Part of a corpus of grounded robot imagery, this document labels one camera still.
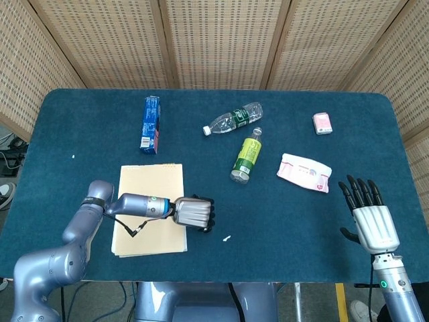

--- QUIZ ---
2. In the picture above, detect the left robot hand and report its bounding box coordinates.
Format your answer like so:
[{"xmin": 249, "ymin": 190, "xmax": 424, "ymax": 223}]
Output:
[{"xmin": 171, "ymin": 195, "xmax": 216, "ymax": 234}]

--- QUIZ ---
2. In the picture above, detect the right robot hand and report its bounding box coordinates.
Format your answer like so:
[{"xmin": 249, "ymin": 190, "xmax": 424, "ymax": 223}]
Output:
[{"xmin": 338, "ymin": 174, "xmax": 401, "ymax": 256}]

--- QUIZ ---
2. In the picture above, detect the cream notepad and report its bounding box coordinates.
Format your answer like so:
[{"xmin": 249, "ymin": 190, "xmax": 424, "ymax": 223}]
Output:
[{"xmin": 111, "ymin": 163, "xmax": 188, "ymax": 258}]

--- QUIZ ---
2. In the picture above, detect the bottle with yellow-green label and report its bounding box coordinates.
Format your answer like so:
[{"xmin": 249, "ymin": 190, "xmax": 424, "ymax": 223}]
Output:
[{"xmin": 229, "ymin": 127, "xmax": 263, "ymax": 184}]

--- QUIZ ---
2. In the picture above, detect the grey-blue robot torso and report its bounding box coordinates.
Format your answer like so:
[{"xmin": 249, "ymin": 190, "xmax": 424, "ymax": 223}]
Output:
[{"xmin": 133, "ymin": 281, "xmax": 279, "ymax": 322}]

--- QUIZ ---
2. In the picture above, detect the blue carpet table cover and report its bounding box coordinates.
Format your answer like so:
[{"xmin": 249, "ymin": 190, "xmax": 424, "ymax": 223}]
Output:
[{"xmin": 0, "ymin": 88, "xmax": 429, "ymax": 284}]

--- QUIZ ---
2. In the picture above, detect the pink wet wipes pack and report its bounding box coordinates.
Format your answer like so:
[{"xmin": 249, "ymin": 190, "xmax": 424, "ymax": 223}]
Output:
[{"xmin": 276, "ymin": 153, "xmax": 333, "ymax": 194}]

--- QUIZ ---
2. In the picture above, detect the blue cardboard box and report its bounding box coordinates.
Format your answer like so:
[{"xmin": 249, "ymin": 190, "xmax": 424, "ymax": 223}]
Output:
[{"xmin": 139, "ymin": 95, "xmax": 162, "ymax": 156}]

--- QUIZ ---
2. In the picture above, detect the clear water bottle green label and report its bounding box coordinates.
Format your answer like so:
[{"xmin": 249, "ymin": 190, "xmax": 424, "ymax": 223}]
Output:
[{"xmin": 202, "ymin": 101, "xmax": 263, "ymax": 136}]

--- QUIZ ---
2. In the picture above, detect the small pink tissue pack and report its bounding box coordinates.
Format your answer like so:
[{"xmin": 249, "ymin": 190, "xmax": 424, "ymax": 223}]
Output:
[{"xmin": 312, "ymin": 112, "xmax": 334, "ymax": 136}]

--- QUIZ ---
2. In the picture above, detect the woven folding screen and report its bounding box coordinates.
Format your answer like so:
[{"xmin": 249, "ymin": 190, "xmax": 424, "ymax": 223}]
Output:
[{"xmin": 0, "ymin": 0, "xmax": 429, "ymax": 219}]

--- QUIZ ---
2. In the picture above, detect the grey and white shoe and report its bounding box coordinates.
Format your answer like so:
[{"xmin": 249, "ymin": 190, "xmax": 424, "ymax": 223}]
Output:
[{"xmin": 0, "ymin": 182, "xmax": 17, "ymax": 211}]

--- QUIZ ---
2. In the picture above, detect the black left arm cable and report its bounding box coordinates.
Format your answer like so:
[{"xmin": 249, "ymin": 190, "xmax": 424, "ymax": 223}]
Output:
[{"xmin": 102, "ymin": 209, "xmax": 172, "ymax": 239}]

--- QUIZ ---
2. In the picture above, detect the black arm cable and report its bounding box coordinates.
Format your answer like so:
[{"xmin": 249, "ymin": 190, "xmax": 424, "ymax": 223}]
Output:
[
  {"xmin": 102, "ymin": 209, "xmax": 172, "ymax": 239},
  {"xmin": 354, "ymin": 268, "xmax": 375, "ymax": 322}
]

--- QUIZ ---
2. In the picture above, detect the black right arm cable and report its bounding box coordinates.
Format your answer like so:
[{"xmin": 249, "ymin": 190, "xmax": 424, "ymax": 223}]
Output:
[{"xmin": 354, "ymin": 268, "xmax": 375, "ymax": 322}]

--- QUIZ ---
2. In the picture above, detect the black torso cable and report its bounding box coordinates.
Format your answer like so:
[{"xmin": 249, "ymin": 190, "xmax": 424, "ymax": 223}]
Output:
[{"xmin": 229, "ymin": 283, "xmax": 244, "ymax": 322}]

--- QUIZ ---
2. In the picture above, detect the black floor cable bundle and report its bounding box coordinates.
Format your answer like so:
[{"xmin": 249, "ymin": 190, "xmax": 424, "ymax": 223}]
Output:
[{"xmin": 0, "ymin": 133, "xmax": 29, "ymax": 177}]

